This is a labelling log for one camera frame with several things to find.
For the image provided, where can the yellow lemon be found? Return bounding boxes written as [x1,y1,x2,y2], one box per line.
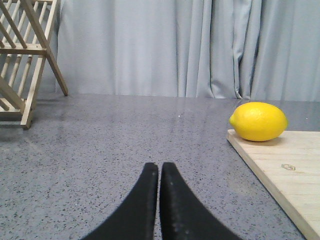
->
[229,102,289,142]

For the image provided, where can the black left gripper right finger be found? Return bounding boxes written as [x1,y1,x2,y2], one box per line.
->
[159,162,241,240]

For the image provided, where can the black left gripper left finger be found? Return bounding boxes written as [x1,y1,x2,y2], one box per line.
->
[83,162,159,240]

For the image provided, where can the wooden dish rack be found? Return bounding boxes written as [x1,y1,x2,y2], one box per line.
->
[0,0,68,130]

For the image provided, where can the grey curtain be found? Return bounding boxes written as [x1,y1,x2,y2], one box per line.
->
[51,0,320,101]

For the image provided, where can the wooden cutting board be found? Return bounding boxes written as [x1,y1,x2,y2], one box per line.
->
[226,129,320,240]

